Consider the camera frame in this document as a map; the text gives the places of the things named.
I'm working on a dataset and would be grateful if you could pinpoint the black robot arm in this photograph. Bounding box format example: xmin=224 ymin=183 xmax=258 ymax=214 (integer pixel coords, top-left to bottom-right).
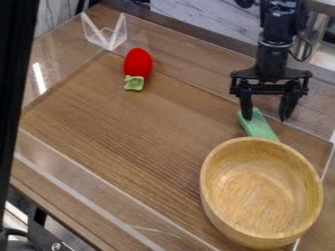
xmin=229 ymin=0 xmax=312 ymax=122

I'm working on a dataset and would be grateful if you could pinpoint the black cable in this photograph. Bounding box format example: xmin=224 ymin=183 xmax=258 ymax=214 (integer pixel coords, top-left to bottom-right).
xmin=288 ymin=30 xmax=313 ymax=63

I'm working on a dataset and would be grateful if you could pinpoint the clear acrylic corner bracket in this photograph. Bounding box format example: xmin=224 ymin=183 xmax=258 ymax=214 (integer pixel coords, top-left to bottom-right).
xmin=79 ymin=13 xmax=126 ymax=51

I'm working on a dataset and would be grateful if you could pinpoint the clear acrylic tray wall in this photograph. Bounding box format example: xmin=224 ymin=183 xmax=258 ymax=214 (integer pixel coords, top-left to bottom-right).
xmin=11 ymin=9 xmax=335 ymax=251

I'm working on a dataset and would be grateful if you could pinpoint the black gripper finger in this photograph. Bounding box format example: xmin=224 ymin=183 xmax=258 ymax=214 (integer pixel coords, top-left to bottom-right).
xmin=238 ymin=90 xmax=252 ymax=121
xmin=278 ymin=88 xmax=301 ymax=122

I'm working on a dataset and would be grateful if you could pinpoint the red plush strawberry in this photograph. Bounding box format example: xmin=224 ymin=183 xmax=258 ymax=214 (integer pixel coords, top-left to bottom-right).
xmin=122 ymin=47 xmax=153 ymax=91

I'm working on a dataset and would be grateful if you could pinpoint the brown wooden bowl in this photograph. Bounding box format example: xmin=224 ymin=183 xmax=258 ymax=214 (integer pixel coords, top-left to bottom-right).
xmin=198 ymin=137 xmax=322 ymax=249

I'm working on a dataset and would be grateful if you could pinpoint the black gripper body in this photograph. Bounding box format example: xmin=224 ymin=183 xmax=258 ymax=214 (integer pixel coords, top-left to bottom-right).
xmin=229 ymin=67 xmax=312 ymax=97

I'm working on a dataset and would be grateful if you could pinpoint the green stick block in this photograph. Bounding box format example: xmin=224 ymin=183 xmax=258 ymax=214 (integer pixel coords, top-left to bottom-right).
xmin=236 ymin=108 xmax=278 ymax=141

